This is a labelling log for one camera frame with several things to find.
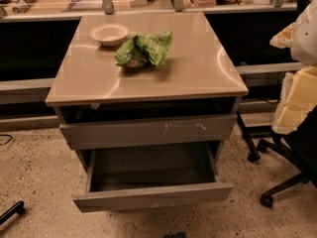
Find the grey drawer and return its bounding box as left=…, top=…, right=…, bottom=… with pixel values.
left=73, top=143, right=233, bottom=212
left=59, top=114, right=236, bottom=151

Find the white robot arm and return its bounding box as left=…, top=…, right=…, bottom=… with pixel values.
left=269, top=0, right=317, bottom=135

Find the grey drawer cabinet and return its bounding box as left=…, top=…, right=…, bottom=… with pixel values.
left=46, top=13, right=248, bottom=167

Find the black office chair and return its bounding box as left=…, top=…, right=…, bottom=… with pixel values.
left=237, top=108, right=317, bottom=208

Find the green crumpled chip bag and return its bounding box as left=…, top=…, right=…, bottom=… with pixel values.
left=115, top=31, right=172, bottom=68

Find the beige paper bowl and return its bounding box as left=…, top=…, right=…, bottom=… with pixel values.
left=90, top=23, right=129, bottom=47

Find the black chair leg left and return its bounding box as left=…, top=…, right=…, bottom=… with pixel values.
left=0, top=200, right=25, bottom=225

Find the grey metal shelf frame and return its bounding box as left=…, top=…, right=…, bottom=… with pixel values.
left=0, top=0, right=297, bottom=22

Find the black cable on floor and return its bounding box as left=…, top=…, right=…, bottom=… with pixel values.
left=0, top=133, right=14, bottom=147

